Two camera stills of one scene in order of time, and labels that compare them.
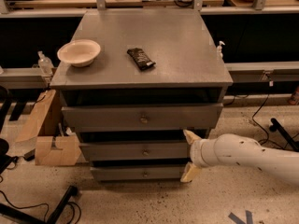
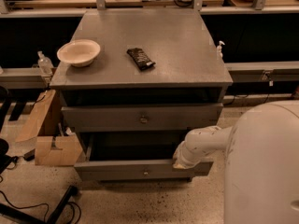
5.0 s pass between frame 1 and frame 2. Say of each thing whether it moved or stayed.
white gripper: moved
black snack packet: stayed
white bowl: stayed
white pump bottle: stayed
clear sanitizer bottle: stayed
